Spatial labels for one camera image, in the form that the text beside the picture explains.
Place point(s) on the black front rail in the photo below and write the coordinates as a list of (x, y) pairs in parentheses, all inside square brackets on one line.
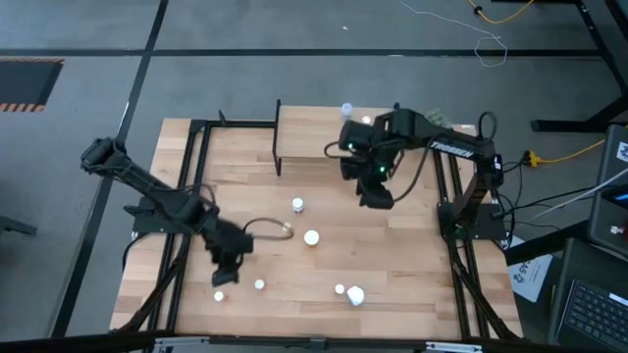
[(73, 345)]

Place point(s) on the white melatonin supplement bottle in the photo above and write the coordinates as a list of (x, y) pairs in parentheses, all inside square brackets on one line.
[(355, 295)]

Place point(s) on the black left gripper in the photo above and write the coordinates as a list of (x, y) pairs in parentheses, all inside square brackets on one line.
[(228, 242)]

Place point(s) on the green succulent plant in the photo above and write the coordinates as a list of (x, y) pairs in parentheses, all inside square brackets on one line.
[(439, 117)]

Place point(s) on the black desk frame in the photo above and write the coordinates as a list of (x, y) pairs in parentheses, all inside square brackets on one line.
[(579, 122)]

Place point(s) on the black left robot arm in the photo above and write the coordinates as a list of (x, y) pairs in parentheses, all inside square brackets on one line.
[(147, 184)]

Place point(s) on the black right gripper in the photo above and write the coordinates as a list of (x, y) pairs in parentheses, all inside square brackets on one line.
[(373, 171)]

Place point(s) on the silver metal bracket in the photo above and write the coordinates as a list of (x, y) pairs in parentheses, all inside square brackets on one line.
[(454, 347), (181, 344)]

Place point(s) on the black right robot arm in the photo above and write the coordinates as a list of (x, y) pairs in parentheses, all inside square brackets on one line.
[(456, 147)]

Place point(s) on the black aluminium table frame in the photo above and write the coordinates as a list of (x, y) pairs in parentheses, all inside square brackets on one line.
[(235, 123)]

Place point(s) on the black floor stand foot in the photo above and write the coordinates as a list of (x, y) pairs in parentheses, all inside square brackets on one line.
[(15, 226)]

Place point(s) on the white printed paper sheet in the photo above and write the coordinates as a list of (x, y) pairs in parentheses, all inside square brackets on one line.
[(532, 279)]

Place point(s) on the clear bottle white cap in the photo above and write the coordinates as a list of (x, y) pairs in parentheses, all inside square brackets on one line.
[(347, 109)]

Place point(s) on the black laptop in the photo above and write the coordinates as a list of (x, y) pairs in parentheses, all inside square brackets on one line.
[(593, 314)]

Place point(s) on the wooden shelf black legs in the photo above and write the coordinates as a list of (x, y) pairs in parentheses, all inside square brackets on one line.
[(304, 137)]

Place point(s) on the black hazard-striped floor hatch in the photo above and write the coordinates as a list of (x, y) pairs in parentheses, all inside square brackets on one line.
[(27, 81)]

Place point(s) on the small white labelled bottle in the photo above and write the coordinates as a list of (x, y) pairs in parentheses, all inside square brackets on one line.
[(298, 203)]

